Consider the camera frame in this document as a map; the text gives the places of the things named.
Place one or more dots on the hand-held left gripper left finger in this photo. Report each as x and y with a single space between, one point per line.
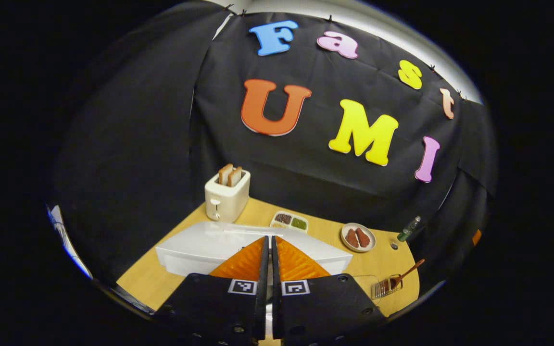
219 307

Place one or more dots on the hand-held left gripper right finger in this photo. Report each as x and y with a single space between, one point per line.
325 307

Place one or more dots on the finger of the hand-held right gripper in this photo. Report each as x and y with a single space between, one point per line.
476 237

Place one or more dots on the metal chopstick holder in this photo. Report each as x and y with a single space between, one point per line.
383 288

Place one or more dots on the white rice cooker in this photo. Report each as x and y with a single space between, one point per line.
195 247

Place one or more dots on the brown wooden spoon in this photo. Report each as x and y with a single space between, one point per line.
409 271

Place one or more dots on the green glass bottle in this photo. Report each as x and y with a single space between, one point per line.
408 230

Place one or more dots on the round white plate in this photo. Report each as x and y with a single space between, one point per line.
372 242

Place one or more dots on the white divided bean dish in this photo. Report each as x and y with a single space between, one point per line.
289 222

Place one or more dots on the white toaster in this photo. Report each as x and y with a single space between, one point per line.
226 202

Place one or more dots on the black backdrop cloth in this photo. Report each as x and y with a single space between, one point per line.
306 182

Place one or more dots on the toasted bread slice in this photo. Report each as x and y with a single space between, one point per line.
234 177
224 174

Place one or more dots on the blue edged display screen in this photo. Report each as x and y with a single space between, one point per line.
65 235

